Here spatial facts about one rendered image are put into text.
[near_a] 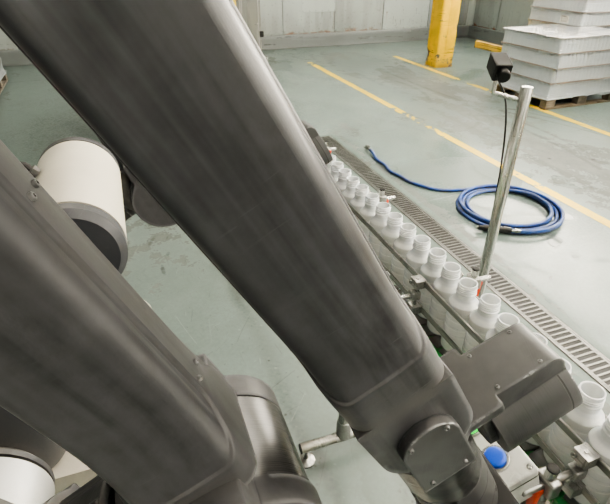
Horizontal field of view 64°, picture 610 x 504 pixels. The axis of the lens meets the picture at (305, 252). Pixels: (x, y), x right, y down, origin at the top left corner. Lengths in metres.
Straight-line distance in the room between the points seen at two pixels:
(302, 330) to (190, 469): 0.08
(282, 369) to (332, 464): 0.55
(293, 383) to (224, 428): 2.12
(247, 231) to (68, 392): 0.09
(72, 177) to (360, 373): 0.26
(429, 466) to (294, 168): 0.19
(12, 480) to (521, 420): 0.33
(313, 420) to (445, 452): 1.93
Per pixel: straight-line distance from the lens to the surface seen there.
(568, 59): 7.02
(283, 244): 0.17
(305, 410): 2.24
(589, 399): 0.85
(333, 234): 0.18
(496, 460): 0.78
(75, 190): 0.38
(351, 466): 2.09
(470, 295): 1.00
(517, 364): 0.33
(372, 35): 11.34
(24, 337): 0.18
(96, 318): 0.18
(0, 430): 0.42
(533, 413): 0.35
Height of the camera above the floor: 1.72
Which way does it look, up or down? 32 degrees down
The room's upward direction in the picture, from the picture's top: straight up
